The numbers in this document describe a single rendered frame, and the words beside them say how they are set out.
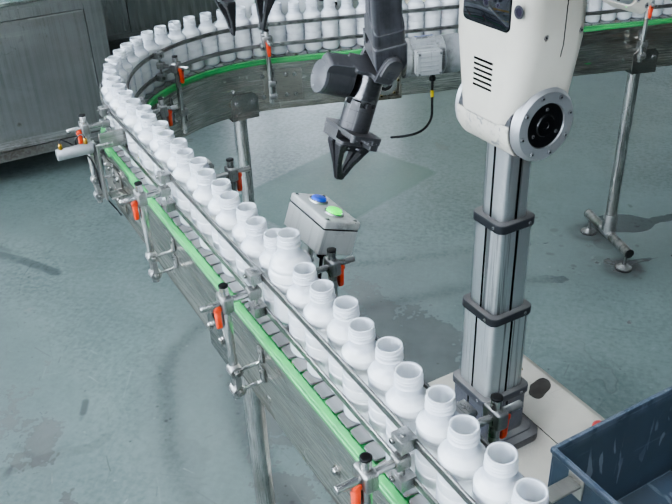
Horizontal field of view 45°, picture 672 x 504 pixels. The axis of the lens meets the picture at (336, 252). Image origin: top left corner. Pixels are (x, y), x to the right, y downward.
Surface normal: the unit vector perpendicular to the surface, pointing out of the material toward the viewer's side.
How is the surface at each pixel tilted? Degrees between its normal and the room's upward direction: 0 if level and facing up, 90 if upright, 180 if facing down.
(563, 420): 0
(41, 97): 90
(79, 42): 90
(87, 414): 0
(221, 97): 90
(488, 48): 90
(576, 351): 0
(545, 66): 101
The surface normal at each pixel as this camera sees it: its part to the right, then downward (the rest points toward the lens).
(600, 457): 0.50, 0.44
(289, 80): 0.20, 0.51
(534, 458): -0.04, -0.85
